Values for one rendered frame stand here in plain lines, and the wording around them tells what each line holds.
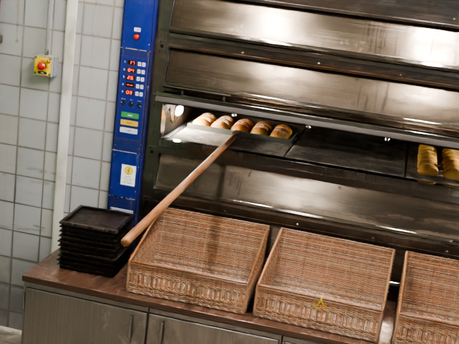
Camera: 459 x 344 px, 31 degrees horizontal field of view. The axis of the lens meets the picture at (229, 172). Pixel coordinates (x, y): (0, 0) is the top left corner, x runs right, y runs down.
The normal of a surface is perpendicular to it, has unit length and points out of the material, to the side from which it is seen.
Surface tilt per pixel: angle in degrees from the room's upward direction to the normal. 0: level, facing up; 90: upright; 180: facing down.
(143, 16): 90
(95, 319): 90
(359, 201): 70
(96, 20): 90
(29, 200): 90
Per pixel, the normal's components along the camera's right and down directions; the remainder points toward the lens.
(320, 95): -0.17, -0.11
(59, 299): -0.22, 0.23
